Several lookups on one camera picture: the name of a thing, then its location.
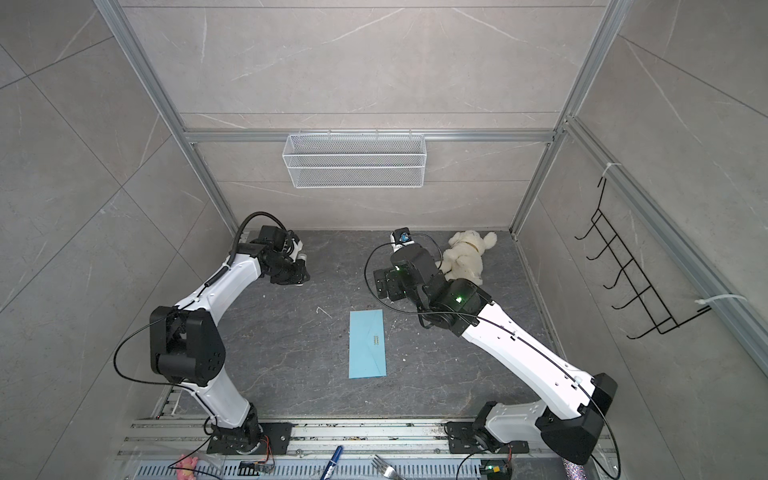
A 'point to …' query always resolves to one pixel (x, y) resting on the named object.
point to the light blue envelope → (366, 344)
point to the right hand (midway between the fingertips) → (396, 266)
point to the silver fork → (386, 469)
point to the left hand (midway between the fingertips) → (305, 270)
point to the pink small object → (186, 462)
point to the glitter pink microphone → (574, 471)
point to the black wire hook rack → (662, 321)
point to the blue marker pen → (332, 463)
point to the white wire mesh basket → (354, 161)
